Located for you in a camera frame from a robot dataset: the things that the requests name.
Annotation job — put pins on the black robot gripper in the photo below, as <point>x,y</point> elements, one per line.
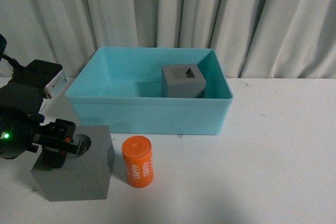
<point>22,129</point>

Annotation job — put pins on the gray cube with round hole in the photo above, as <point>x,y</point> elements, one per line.
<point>82,177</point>

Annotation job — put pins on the orange cylinder with white numbers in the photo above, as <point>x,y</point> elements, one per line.
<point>137,155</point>

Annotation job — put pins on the gray cube with square hole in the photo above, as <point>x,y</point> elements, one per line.
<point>182,81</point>

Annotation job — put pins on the light blue plastic box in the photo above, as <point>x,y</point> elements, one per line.
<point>121,87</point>

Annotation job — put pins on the white pleated curtain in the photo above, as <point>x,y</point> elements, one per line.
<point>252,38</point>

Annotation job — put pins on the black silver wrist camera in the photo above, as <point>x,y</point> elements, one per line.
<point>49,78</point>

